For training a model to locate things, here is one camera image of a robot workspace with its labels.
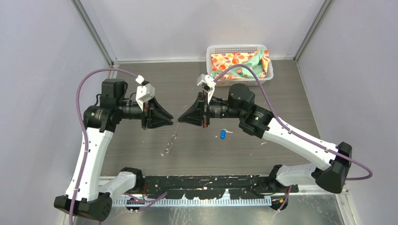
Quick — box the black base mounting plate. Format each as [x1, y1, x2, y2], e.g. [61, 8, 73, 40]
[132, 175, 288, 200]

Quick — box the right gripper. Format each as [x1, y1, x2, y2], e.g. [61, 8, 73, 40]
[178, 90, 244, 128]

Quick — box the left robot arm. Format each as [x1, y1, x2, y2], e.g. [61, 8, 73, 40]
[54, 79, 173, 222]

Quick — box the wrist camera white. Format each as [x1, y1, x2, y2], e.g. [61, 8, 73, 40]
[197, 74, 216, 104]
[135, 75, 155, 111]

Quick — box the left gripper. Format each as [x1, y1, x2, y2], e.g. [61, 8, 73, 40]
[117, 96, 174, 130]

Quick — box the floral patterned cloth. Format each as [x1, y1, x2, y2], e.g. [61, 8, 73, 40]
[210, 47, 270, 81]

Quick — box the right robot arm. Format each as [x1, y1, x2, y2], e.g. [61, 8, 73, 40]
[178, 83, 352, 194]

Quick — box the large metal keyring disc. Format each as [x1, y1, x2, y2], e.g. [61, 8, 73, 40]
[165, 122, 181, 154]

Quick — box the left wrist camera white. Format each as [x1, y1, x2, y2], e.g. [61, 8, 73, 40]
[135, 75, 155, 111]

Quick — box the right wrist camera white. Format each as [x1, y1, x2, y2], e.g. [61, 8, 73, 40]
[197, 74, 216, 104]

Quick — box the aluminium frame rail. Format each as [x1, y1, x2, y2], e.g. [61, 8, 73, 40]
[66, 173, 351, 208]

